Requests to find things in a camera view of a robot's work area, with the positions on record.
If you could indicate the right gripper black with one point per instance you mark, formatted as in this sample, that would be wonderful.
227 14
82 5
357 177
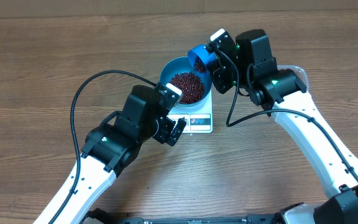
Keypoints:
222 78

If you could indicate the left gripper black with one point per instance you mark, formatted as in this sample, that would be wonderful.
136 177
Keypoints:
164 135

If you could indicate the blue plastic measuring scoop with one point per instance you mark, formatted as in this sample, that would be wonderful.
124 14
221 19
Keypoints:
200 51

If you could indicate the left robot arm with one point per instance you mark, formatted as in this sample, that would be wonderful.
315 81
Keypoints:
112 146

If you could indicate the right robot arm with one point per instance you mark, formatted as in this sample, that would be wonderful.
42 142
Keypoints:
246 62

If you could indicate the white digital kitchen scale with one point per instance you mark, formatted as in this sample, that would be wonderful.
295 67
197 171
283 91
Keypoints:
198 116

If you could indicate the red beans in scoop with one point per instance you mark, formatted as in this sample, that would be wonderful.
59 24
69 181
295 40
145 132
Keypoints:
199 66

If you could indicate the red beans in bowl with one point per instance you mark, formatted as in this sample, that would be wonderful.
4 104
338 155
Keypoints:
191 86

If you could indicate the teal round bowl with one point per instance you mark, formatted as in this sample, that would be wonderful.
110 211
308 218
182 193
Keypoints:
181 65

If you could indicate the clear plastic food container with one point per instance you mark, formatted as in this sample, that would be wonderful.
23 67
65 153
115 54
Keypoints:
298 70

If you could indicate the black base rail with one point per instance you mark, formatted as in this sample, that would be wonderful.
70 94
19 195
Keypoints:
99 216

